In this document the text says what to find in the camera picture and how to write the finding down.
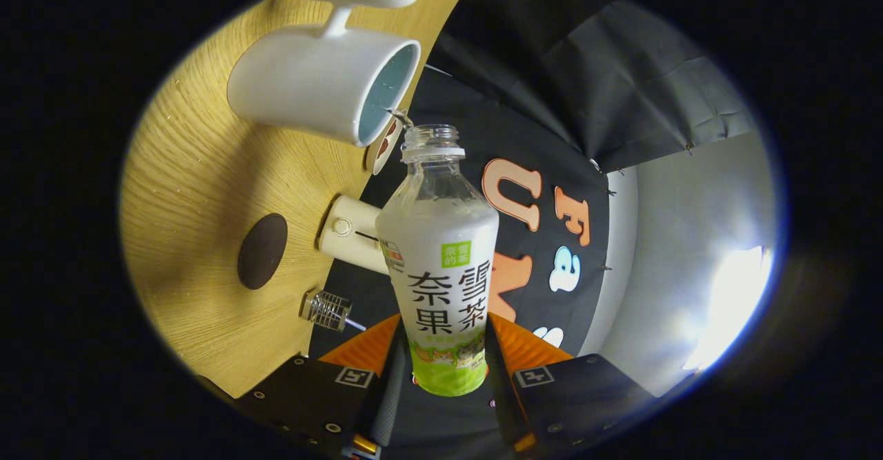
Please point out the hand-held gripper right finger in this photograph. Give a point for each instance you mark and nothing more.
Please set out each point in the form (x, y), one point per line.
(498, 370)

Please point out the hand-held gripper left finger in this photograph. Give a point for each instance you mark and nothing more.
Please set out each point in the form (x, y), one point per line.
(393, 350)

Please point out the clear juice bottle white label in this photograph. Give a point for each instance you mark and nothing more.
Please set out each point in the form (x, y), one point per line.
(441, 287)

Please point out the dark brown round coaster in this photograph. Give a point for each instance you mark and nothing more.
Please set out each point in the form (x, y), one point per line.
(263, 251)

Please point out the striped straw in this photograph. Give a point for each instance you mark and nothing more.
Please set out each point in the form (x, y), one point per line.
(356, 323)

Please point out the cream white container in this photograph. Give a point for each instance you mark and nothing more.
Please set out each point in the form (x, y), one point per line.
(348, 236)

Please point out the white oval plate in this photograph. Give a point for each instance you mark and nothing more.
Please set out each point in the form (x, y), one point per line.
(378, 163)

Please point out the brown food piece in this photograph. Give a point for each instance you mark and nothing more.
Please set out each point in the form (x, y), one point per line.
(392, 129)
(381, 148)

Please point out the wooden table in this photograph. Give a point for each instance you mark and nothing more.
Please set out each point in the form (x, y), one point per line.
(193, 184)

